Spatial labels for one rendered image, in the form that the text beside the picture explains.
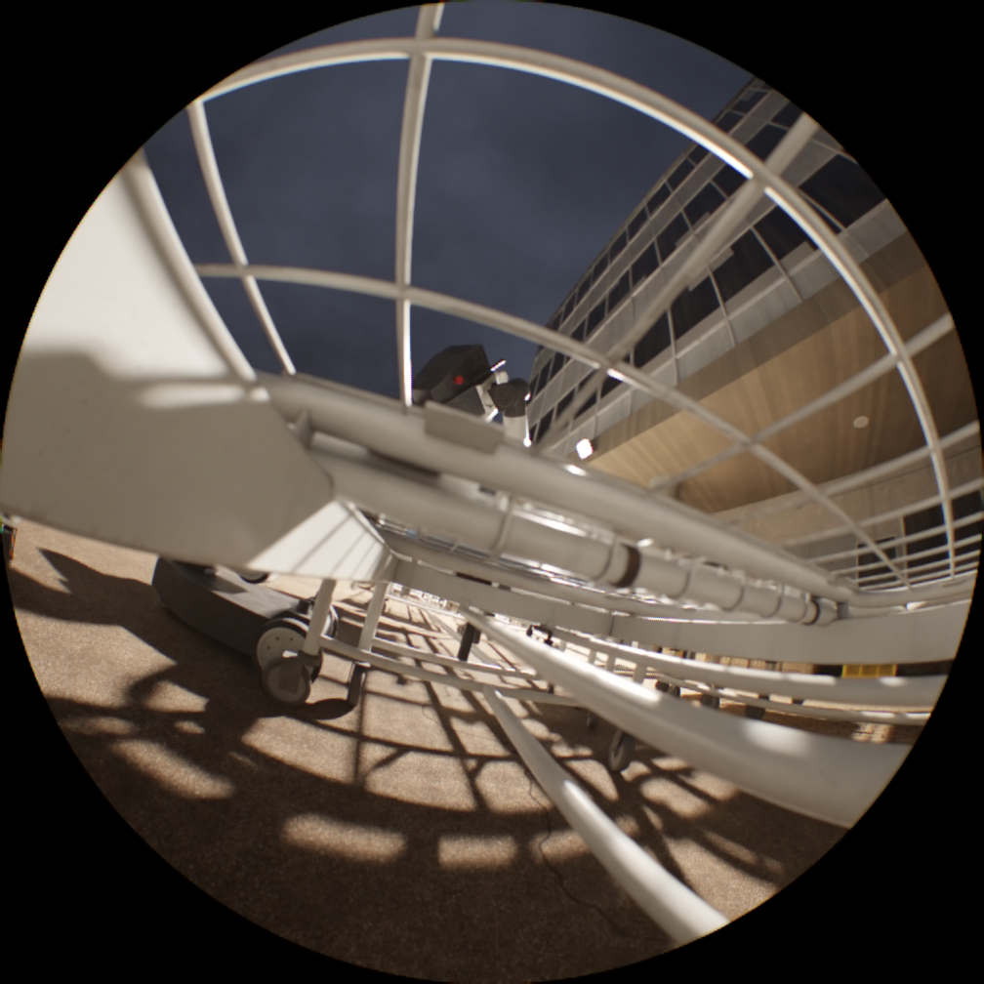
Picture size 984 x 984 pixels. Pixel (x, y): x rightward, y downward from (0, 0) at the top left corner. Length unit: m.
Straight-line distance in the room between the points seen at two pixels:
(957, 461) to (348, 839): 7.06
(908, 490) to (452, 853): 6.67
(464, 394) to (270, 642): 1.03
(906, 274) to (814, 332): 1.36
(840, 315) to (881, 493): 3.47
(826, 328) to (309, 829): 4.40
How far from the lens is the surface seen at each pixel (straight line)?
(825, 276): 5.16
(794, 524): 7.04
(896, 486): 6.72
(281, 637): 0.94
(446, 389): 1.21
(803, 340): 4.10
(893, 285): 4.15
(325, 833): 0.57
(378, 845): 0.57
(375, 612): 0.98
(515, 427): 1.27
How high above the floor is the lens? 0.41
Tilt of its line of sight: 19 degrees up
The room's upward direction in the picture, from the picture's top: 16 degrees clockwise
